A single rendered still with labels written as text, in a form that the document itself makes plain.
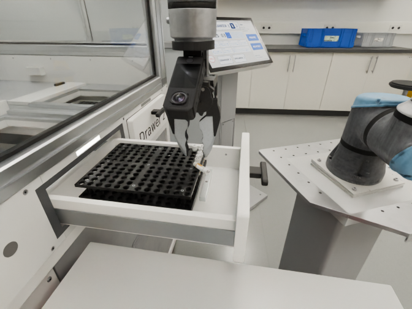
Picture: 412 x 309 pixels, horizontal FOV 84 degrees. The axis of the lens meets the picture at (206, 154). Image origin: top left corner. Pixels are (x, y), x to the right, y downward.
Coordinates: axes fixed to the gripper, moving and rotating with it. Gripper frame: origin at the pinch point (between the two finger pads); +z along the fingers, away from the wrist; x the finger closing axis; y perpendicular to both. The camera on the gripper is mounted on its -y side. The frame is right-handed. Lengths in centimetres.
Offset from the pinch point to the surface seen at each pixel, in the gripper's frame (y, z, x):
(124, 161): -0.1, 3.4, 15.9
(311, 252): 17, 46, -35
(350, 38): 313, -5, -137
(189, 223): -13.1, 6.0, -1.5
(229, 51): 93, -10, 0
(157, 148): 6.8, 3.5, 10.7
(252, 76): 291, 40, -18
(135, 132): 16.9, 4.5, 21.3
